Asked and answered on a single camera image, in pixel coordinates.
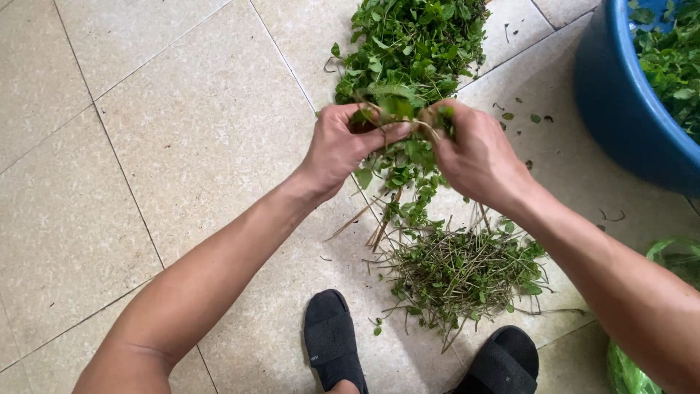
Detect person's left hand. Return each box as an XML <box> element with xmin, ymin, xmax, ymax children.
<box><xmin>297</xmin><ymin>102</ymin><xmax>412</xmax><ymax>203</ymax></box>

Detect person's right hand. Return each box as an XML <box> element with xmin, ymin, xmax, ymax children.
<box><xmin>420</xmin><ymin>99</ymin><xmax>537</xmax><ymax>215</ymax></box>

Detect bunch of green herb sprigs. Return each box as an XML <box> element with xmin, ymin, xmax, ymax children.
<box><xmin>326</xmin><ymin>101</ymin><xmax>457</xmax><ymax>254</ymax></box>

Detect pile of discarded herb stems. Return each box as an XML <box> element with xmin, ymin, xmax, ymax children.
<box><xmin>363</xmin><ymin>205</ymin><xmax>587</xmax><ymax>354</ymax></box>

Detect pile of fresh green herbs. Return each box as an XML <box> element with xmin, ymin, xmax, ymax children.
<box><xmin>324</xmin><ymin>0</ymin><xmax>492</xmax><ymax>110</ymax></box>

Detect blue plastic basin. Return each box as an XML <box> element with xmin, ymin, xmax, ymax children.
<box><xmin>574</xmin><ymin>0</ymin><xmax>700</xmax><ymax>198</ymax></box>

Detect black slipper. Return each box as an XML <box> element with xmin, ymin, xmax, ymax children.
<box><xmin>446</xmin><ymin>325</ymin><xmax>540</xmax><ymax>394</ymax></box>
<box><xmin>303</xmin><ymin>289</ymin><xmax>369</xmax><ymax>394</ymax></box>

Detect picked green leaves heap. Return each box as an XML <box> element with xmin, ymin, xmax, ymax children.
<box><xmin>628</xmin><ymin>0</ymin><xmax>700</xmax><ymax>144</ymax></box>

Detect green plastic bag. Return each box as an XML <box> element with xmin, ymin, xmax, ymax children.
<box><xmin>606</xmin><ymin>236</ymin><xmax>700</xmax><ymax>394</ymax></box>

